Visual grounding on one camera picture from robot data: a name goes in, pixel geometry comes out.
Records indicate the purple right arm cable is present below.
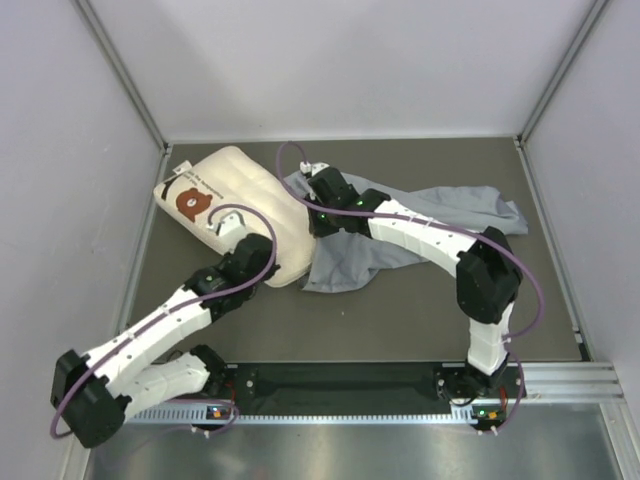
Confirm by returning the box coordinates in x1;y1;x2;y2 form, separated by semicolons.
276;141;547;435

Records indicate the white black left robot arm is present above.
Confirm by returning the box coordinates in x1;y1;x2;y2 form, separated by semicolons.
50;233;278;449

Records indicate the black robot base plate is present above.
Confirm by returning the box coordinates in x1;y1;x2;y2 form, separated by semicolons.
205;362;522;401

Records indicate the right rear aluminium post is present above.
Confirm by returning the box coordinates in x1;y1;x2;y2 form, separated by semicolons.
514;0;611;148

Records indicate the aluminium front frame rail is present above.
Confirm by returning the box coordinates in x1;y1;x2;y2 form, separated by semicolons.
79;362;626;404

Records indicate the white pillow care tag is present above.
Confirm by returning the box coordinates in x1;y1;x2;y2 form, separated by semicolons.
173;160;192;175

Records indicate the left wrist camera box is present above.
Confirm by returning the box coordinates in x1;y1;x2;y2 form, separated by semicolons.
207;210;249;250

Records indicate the aluminium post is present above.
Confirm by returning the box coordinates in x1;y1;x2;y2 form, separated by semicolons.
514;0;611;148
71;0;169;152

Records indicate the left rear aluminium post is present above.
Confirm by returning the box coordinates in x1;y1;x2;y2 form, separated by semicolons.
71;0;169;152

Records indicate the slotted grey cable duct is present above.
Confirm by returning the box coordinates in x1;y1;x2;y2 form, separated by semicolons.
124;402;506;426

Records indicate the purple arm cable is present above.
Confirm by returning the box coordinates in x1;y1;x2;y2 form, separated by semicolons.
49;203;279;441
276;141;547;435

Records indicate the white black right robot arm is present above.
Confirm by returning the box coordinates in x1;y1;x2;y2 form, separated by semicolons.
304;189;522;397

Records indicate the grey fabric pillowcase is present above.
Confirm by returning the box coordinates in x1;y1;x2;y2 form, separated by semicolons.
298;173;528;294

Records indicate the cream bear print pillow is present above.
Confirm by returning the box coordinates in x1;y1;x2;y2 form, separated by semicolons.
153;146;316;288

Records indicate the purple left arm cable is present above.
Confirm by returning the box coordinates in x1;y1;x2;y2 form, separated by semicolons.
49;203;279;441

